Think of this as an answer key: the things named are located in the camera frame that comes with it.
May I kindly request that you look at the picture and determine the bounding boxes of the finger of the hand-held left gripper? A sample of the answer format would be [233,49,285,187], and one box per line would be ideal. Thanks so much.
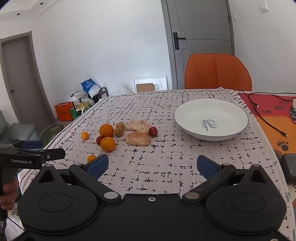
[10,140,43,150]
[35,148,66,161]

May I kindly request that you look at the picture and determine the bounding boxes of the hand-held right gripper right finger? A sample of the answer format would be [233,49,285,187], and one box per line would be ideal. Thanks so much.
[183,155,274,205]

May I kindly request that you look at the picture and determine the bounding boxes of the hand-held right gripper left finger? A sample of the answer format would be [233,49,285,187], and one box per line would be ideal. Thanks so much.
[37,154,121,205]

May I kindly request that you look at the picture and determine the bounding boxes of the large orange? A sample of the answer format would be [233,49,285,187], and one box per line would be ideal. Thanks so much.
[100,137,116,152]
[99,124,114,137]

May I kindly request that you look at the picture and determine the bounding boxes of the white plate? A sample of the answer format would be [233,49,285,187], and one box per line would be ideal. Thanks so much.
[174,98,249,141]

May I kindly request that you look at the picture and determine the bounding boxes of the person's left hand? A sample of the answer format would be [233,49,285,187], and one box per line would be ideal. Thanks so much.
[0,181,19,211]

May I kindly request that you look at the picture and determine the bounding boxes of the green mesh bag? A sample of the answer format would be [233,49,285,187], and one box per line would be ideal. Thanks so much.
[39,123,64,149]

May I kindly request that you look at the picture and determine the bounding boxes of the grey sofa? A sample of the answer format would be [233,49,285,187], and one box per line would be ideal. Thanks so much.
[0,111,35,143]

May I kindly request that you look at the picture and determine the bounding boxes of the orange gift bag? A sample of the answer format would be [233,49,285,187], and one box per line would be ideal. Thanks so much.
[55,102,74,121]

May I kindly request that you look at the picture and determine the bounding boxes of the grey-brown door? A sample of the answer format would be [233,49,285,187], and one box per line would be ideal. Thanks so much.
[0,32,55,130]

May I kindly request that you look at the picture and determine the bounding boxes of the blue plastic bag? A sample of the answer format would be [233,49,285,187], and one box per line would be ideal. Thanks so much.
[81,79,99,98]

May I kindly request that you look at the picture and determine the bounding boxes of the orange printed mat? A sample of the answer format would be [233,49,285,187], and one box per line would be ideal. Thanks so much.
[237,91,296,156]

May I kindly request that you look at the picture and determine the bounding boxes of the dark grey object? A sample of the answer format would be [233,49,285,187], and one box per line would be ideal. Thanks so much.
[279,153,296,184]

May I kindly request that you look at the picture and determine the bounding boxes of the brown cardboard piece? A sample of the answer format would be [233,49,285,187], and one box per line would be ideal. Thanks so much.
[136,83,154,93]

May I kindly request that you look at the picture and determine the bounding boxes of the orange chair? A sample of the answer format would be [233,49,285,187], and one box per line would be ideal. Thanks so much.
[184,54,252,91]

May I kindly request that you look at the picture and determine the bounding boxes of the white foam packaging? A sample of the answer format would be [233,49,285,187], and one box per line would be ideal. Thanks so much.
[133,76,167,93]

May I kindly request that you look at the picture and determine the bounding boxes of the grey door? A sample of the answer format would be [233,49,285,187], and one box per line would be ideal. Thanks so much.
[161,0,236,90]

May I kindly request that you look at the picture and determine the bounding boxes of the black wire rack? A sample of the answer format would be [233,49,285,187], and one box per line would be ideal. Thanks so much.
[71,87,109,105]

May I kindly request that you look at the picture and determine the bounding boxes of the short black cable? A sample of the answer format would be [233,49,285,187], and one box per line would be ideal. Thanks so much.
[248,92,296,108]

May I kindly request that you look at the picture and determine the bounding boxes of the long black cable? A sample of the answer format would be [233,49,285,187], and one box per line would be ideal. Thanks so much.
[239,90,289,137]

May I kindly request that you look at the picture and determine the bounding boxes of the black door handle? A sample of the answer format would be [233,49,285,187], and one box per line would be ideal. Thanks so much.
[173,32,186,50]

